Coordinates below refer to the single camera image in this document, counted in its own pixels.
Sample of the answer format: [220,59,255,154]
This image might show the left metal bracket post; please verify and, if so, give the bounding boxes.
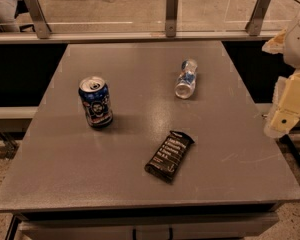
[24,0,51,39]

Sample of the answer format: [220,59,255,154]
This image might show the middle metal bracket post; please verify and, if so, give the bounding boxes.
[165,0,179,37]

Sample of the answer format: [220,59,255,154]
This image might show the silver blue redbull can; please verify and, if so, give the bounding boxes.
[175,59,198,99]

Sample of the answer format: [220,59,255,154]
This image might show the metal rail beam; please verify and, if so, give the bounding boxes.
[0,30,279,44]

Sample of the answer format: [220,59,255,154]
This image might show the black snack bar wrapper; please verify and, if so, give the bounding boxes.
[144,131,194,184]

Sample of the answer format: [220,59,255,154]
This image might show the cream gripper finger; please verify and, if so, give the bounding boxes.
[264,70,300,138]
[262,29,287,54]

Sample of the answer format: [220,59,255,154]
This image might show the metal bracket post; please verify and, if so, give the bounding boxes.
[165,0,179,37]
[24,0,51,39]
[245,0,271,36]

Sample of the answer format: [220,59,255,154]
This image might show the right metal bracket post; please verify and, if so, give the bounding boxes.
[245,0,271,36]

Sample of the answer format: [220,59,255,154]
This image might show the blue soda can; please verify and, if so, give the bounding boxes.
[78,76,113,128]

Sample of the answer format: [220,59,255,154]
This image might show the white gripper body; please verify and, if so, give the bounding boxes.
[283,11,300,69]

